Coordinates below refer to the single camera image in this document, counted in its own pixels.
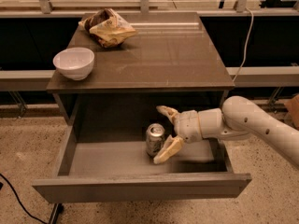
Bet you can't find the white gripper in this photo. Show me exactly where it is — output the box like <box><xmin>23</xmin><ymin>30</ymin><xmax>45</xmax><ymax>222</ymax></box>
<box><xmin>153</xmin><ymin>105</ymin><xmax>224</xmax><ymax>164</ymax></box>

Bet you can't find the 7up soda can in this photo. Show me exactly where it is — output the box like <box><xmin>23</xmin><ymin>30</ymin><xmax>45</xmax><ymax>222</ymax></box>
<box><xmin>146</xmin><ymin>123</ymin><xmax>164</xmax><ymax>157</ymax></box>

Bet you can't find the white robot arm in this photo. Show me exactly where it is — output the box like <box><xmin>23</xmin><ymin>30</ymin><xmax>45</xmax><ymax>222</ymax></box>
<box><xmin>153</xmin><ymin>96</ymin><xmax>299</xmax><ymax>167</ymax></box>

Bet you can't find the open grey top drawer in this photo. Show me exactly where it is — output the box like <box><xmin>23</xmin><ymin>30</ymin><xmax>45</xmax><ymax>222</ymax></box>
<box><xmin>33</xmin><ymin>104</ymin><xmax>251</xmax><ymax>203</ymax></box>

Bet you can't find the crumpled chip bag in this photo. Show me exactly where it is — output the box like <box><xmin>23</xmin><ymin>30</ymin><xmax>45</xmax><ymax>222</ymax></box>
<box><xmin>78</xmin><ymin>8</ymin><xmax>137</xmax><ymax>48</ymax></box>

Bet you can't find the white ceramic bowl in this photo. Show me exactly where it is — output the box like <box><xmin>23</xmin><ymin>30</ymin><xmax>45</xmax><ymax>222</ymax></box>
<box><xmin>52</xmin><ymin>47</ymin><xmax>94</xmax><ymax>80</ymax></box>

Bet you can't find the cardboard box corner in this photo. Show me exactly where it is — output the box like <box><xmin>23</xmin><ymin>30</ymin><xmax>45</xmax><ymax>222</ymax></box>
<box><xmin>285</xmin><ymin>94</ymin><xmax>299</xmax><ymax>130</ymax></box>

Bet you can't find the white hanging cable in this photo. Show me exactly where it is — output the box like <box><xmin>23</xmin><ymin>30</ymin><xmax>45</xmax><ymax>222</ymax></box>
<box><xmin>232</xmin><ymin>7</ymin><xmax>255</xmax><ymax>82</ymax></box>

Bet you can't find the black floor cable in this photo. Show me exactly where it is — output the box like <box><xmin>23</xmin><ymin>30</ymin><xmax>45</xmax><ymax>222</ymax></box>
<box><xmin>0</xmin><ymin>172</ymin><xmax>50</xmax><ymax>224</ymax></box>

